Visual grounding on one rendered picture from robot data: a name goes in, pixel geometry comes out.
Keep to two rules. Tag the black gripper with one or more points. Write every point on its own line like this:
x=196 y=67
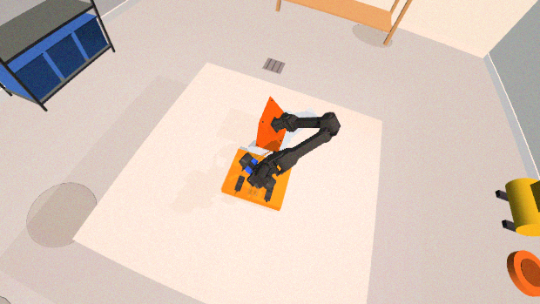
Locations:
x=246 y=160

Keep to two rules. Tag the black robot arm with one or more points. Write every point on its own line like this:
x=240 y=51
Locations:
x=287 y=158

